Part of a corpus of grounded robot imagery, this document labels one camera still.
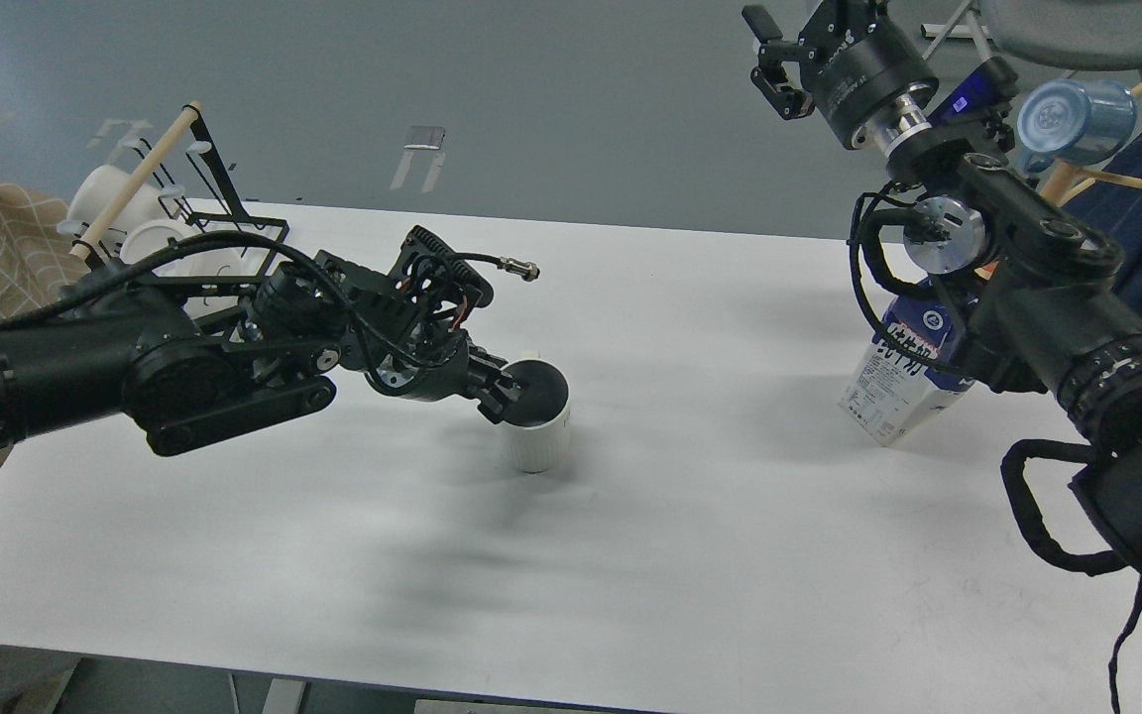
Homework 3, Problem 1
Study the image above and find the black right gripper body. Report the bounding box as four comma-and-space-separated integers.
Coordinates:
799, 1, 939, 150

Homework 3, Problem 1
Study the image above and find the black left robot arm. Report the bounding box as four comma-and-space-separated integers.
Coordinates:
0, 227, 568, 456

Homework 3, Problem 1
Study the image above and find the black wire mug rack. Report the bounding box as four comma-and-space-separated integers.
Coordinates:
63, 103, 289, 267

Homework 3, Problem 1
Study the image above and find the grey office chair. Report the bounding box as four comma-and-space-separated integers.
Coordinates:
919, 1, 1142, 71

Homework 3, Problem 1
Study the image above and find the white ribbed cup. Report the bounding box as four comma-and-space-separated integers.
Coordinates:
502, 351, 571, 474

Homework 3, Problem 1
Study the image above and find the wooden mug tree stand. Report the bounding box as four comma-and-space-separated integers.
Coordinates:
1038, 80, 1142, 206

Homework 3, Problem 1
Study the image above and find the blue white milk carton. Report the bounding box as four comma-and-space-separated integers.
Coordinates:
838, 297, 974, 446

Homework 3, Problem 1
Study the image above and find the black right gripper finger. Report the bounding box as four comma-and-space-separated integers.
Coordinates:
742, 5, 819, 119

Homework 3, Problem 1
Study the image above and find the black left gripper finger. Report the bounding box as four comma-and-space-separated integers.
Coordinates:
463, 343, 524, 424

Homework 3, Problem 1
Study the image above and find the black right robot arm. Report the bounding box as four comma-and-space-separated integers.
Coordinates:
742, 1, 1142, 634

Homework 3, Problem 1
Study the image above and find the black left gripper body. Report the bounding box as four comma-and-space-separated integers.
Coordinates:
317, 225, 494, 402

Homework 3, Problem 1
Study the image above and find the blue mug on tree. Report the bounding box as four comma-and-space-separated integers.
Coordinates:
1016, 78, 1139, 175

